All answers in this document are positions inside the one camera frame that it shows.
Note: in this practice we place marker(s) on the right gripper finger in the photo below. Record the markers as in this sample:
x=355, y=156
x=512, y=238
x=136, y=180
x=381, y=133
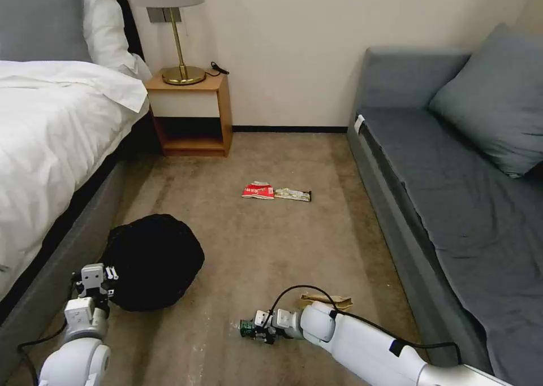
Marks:
x=257, y=338
x=250, y=320

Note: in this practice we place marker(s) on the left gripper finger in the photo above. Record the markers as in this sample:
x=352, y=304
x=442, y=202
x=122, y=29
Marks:
x=76, y=281
x=111, y=273

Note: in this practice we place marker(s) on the green trash piece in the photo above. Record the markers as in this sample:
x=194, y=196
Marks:
x=245, y=328

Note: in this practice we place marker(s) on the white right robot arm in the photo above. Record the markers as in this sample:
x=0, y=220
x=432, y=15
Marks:
x=360, y=339

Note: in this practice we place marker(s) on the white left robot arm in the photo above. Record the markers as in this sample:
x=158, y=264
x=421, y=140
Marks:
x=80, y=352

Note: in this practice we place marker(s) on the crumpled brown paper trash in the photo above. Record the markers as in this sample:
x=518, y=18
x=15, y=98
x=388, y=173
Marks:
x=341, y=302

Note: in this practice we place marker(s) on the red snack wrapper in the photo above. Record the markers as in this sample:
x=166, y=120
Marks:
x=257, y=191

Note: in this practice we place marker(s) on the gold and white wrapper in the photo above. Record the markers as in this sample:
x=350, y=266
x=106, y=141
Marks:
x=292, y=194

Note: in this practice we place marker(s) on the white duvet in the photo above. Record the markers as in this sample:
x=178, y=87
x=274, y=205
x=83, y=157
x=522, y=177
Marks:
x=55, y=127

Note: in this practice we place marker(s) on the wooden nightstand with white drawer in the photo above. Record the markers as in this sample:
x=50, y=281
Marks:
x=186, y=102

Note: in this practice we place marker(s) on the dark baseboard strip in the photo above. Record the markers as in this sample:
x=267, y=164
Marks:
x=288, y=129

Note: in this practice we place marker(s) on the grey sofa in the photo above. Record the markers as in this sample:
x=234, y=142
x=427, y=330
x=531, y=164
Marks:
x=445, y=216

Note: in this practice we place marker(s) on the white sofa tag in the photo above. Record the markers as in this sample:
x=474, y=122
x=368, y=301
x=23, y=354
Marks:
x=360, y=124

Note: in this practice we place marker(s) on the dark headboard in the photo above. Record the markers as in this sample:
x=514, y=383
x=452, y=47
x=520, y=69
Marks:
x=132, y=30

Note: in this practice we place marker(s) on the white bed pillow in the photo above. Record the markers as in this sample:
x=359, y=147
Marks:
x=106, y=25

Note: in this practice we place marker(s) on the grey bed pillow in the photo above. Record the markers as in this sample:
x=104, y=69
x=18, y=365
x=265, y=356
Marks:
x=38, y=21

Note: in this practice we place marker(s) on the grey sofa cushion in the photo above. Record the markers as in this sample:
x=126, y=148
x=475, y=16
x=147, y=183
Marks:
x=492, y=102

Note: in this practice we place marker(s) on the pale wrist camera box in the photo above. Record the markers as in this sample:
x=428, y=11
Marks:
x=261, y=317
x=93, y=276

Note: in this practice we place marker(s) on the grey bed frame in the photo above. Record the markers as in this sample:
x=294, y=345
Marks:
x=55, y=267

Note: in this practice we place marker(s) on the grey wall switch plate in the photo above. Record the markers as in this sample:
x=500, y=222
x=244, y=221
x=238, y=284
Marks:
x=158, y=15

